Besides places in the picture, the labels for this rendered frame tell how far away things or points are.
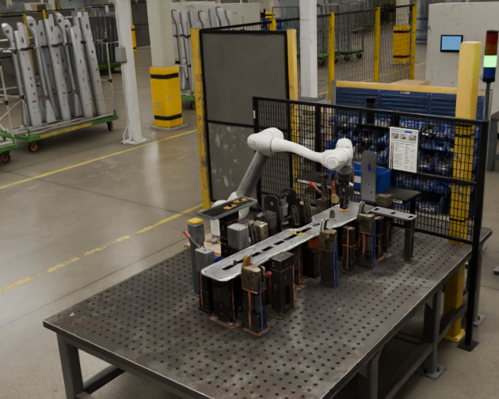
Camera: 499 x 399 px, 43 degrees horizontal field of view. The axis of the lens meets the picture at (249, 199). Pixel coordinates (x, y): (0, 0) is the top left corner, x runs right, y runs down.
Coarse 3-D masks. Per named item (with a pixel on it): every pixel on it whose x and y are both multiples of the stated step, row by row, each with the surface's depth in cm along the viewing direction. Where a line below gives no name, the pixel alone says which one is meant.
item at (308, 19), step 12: (300, 0) 778; (312, 0) 775; (300, 12) 783; (312, 12) 779; (300, 24) 788; (312, 24) 783; (300, 36) 793; (312, 36) 788; (300, 48) 798; (312, 48) 792; (300, 60) 804; (312, 60) 797; (312, 72) 801; (312, 84) 806; (312, 96) 811
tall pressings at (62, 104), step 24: (48, 24) 1047; (48, 48) 1057; (72, 48) 1068; (24, 72) 1017; (48, 72) 1080; (96, 72) 1105; (24, 96) 1049; (48, 96) 1092; (72, 96) 1105; (96, 96) 1113; (24, 120) 1055; (48, 120) 1064
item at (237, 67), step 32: (192, 32) 638; (224, 32) 614; (256, 32) 590; (288, 32) 565; (224, 64) 626; (256, 64) 601; (288, 64) 575; (224, 96) 638; (288, 96) 588; (224, 128) 651; (224, 160) 663; (288, 160) 612; (224, 192) 677; (256, 192) 651
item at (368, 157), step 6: (366, 150) 405; (366, 156) 406; (372, 156) 403; (366, 162) 407; (372, 162) 404; (366, 168) 408; (372, 168) 405; (366, 174) 410; (372, 174) 406; (360, 180) 414; (366, 180) 411; (372, 180) 408; (360, 186) 415; (366, 186) 412; (372, 186) 409; (360, 192) 416; (366, 192) 414; (372, 192) 410; (366, 198) 415; (372, 198) 411
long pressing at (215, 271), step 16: (336, 208) 402; (352, 208) 401; (368, 208) 400; (336, 224) 376; (272, 240) 357; (288, 240) 356; (304, 240) 355; (240, 256) 337; (256, 256) 336; (208, 272) 320; (224, 272) 319; (240, 272) 319
